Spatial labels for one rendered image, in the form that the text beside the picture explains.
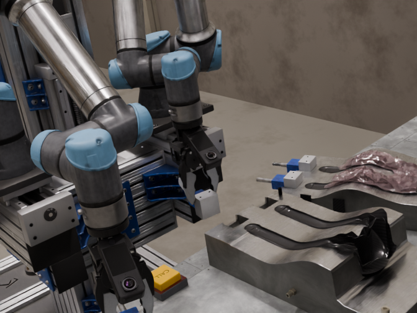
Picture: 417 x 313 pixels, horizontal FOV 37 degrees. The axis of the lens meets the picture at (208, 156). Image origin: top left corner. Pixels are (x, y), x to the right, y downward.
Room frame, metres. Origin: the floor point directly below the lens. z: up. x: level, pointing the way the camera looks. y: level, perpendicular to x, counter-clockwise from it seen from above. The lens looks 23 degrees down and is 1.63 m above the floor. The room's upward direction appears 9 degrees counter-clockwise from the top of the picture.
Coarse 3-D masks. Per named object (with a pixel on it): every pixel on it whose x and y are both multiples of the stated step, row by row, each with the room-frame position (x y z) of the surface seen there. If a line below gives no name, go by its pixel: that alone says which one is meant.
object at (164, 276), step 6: (156, 270) 1.23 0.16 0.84; (162, 270) 1.23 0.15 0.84; (168, 270) 1.22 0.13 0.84; (174, 270) 1.22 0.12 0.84; (156, 276) 1.21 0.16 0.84; (162, 276) 1.20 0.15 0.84; (168, 276) 1.20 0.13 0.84; (174, 276) 1.20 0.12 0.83; (180, 276) 1.21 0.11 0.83; (156, 282) 1.18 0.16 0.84; (162, 282) 1.18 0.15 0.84; (168, 282) 1.18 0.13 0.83; (174, 282) 1.20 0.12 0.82; (156, 288) 1.18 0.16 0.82; (162, 288) 1.17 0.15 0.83
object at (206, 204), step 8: (200, 192) 1.38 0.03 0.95; (208, 192) 1.35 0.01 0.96; (200, 200) 1.32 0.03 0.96; (208, 200) 1.33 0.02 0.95; (216, 200) 1.33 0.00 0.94; (200, 208) 1.32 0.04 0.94; (208, 208) 1.32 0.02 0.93; (216, 208) 1.33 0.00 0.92; (200, 216) 1.32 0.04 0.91; (208, 216) 1.32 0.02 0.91
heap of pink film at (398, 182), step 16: (352, 160) 1.53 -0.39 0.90; (368, 160) 1.50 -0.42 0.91; (384, 160) 1.48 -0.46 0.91; (400, 160) 1.50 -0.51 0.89; (336, 176) 1.47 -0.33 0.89; (352, 176) 1.41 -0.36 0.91; (368, 176) 1.39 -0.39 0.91; (384, 176) 1.39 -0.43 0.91; (400, 176) 1.40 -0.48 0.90; (416, 176) 1.39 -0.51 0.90; (400, 192) 1.35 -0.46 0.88
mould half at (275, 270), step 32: (224, 224) 1.30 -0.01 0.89; (288, 224) 1.26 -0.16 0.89; (352, 224) 1.15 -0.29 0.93; (224, 256) 1.23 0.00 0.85; (256, 256) 1.15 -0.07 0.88; (288, 256) 1.12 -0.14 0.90; (320, 256) 1.04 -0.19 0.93; (352, 256) 1.03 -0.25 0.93; (416, 256) 1.09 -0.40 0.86; (288, 288) 1.08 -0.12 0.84; (320, 288) 1.01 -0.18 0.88; (352, 288) 1.01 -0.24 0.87; (384, 288) 1.00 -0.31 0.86; (416, 288) 0.99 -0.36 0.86
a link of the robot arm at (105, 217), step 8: (120, 200) 0.90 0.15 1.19; (88, 208) 0.89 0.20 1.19; (96, 208) 0.88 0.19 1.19; (104, 208) 0.88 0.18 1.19; (112, 208) 0.89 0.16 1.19; (120, 208) 0.90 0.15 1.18; (88, 216) 0.89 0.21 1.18; (96, 216) 0.88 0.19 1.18; (104, 216) 0.88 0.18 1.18; (112, 216) 0.89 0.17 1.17; (120, 216) 0.89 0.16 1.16; (88, 224) 0.89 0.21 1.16; (96, 224) 0.88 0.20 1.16; (104, 224) 0.88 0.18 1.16; (112, 224) 0.88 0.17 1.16
